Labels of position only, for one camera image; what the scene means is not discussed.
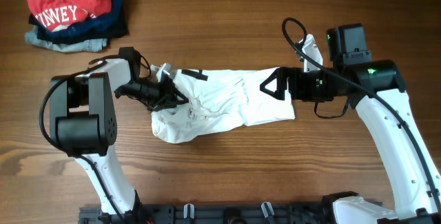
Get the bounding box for white t-shirt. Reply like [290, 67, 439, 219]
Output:
[151, 68, 295, 143]

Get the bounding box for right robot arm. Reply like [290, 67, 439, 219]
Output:
[269, 23, 440, 223]

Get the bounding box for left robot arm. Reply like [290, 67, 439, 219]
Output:
[39, 47, 188, 223]

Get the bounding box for black folded garment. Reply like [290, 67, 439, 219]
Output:
[28, 9, 129, 44]

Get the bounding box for navy blue folded garment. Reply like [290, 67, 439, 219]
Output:
[38, 0, 123, 38]

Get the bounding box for light blue folded jeans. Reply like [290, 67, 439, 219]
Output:
[25, 26, 108, 53]

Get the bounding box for right black camera cable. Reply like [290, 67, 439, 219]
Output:
[281, 17, 441, 214]

